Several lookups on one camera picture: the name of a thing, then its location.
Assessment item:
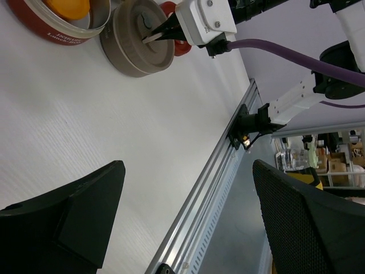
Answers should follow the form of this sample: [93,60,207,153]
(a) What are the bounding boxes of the orange egg yolk ball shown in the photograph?
[43,0,90,20]

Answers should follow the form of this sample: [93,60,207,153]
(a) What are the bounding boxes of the red round lid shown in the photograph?
[160,1,192,57]

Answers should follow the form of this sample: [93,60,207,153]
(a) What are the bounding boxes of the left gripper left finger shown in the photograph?
[1,160,125,273]

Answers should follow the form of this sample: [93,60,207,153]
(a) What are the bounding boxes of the black base bracket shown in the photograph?
[155,263,175,274]
[227,104,259,151]

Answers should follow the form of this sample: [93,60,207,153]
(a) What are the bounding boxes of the right black base bracket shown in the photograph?
[227,104,259,151]

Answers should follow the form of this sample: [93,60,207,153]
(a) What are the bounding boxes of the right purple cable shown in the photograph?
[205,38,365,109]

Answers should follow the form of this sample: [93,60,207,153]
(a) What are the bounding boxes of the steel bowl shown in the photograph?
[6,0,112,46]
[100,21,135,77]

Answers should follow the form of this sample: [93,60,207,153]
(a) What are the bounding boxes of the aluminium mounting rail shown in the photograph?
[145,78,257,273]

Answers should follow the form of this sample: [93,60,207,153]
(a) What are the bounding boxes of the left black base bracket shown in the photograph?
[155,263,175,274]

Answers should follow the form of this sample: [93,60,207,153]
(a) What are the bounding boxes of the grey slotted cable duct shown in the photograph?
[176,148,257,274]

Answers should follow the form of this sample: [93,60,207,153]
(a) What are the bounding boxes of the brown lid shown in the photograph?
[115,1,175,74]

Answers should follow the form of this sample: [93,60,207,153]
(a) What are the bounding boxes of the background clutter boxes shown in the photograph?
[272,128,364,189]

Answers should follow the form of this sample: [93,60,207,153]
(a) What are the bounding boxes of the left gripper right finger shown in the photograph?
[252,159,364,273]

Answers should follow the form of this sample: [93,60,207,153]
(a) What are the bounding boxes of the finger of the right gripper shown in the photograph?
[149,13,179,37]

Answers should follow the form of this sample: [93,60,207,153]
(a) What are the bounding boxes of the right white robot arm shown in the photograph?
[143,1,364,140]

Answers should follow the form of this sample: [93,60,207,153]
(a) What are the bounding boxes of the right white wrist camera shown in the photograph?
[175,0,237,46]

